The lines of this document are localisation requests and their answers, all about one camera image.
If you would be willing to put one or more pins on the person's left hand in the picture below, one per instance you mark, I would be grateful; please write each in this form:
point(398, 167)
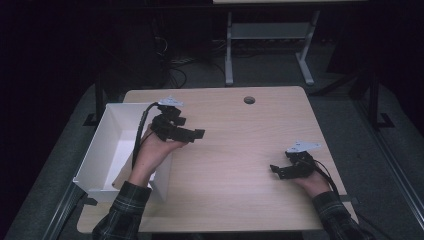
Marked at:
point(150, 156)

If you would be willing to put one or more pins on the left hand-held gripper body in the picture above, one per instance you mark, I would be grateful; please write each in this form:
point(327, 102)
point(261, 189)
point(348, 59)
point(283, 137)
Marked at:
point(166, 123)

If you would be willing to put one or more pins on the grey round table grommet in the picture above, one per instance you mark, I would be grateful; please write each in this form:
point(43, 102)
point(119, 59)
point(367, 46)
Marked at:
point(249, 100)

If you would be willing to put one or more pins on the white box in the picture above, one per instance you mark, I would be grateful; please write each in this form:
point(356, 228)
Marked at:
point(110, 146)

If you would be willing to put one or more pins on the grey metal desk frame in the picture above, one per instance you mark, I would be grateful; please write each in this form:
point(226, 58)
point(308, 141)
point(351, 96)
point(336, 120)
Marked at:
point(270, 31)

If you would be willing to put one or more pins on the person's right hand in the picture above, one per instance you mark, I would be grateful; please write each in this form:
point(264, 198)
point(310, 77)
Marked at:
point(315, 185)

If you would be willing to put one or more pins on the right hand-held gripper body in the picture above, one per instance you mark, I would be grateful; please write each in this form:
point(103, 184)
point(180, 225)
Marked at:
point(301, 161)

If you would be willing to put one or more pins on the aluminium rail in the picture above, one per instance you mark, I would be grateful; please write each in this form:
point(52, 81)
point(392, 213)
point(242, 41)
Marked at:
point(61, 213)
point(393, 163)

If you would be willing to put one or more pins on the black metal stand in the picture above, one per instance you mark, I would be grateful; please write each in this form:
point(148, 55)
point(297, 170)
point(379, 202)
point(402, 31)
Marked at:
point(375, 100)

